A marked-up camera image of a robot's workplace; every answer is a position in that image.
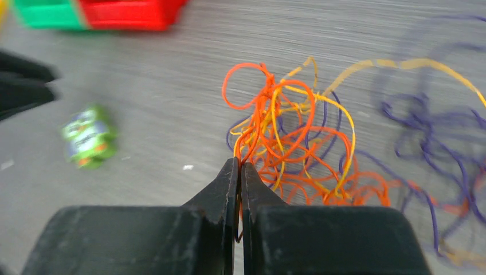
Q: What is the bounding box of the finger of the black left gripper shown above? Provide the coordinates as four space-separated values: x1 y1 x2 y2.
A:
1 50 57 120

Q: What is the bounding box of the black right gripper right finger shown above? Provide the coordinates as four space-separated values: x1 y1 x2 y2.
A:
241 163 430 274

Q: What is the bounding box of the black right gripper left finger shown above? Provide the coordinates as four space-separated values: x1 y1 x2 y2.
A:
22 158 239 274

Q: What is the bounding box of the purple cable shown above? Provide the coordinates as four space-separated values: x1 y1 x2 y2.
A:
226 15 486 259

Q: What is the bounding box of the green plastic bin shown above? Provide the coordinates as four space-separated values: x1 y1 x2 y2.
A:
11 0 87 30

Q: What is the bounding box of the green frog toy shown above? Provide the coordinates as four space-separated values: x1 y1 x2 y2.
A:
61 104 116 168

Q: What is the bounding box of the red plastic bin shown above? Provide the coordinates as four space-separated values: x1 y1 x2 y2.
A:
79 0 187 30

